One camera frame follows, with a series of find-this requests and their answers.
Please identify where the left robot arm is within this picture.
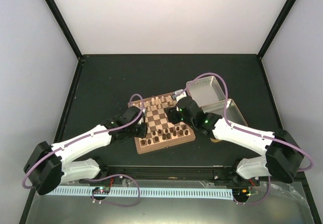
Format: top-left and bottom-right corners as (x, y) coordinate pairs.
(22, 105), (147, 195)

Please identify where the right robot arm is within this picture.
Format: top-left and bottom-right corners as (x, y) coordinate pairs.
(165, 96), (304, 185)

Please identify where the wooden chess board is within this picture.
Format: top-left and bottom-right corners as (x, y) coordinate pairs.
(128, 92), (196, 154)

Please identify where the row of white chess pieces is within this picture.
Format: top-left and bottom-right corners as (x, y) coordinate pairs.
(143, 94), (176, 111)

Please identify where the small circuit board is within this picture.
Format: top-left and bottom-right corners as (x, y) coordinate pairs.
(92, 187), (111, 195)

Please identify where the pink rimmed metal tin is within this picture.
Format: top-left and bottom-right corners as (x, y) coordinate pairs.
(186, 76), (225, 107)

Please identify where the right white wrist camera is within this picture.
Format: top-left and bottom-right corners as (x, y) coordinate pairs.
(172, 89), (187, 102)

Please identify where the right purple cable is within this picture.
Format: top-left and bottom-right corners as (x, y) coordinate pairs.
(181, 72), (314, 206)

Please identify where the black front rail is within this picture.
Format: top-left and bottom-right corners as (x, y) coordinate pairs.
(94, 166), (250, 186)

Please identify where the light blue slotted cable duct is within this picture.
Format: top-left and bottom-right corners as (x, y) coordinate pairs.
(49, 186), (233, 200)

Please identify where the left black frame post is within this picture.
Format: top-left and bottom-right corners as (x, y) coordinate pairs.
(45, 0), (83, 60)

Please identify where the black frame post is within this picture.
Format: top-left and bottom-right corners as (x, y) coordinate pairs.
(45, 0), (83, 60)
(257, 0), (297, 59)

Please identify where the right black frame post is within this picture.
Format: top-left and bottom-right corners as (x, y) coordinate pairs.
(257, 0), (297, 59)

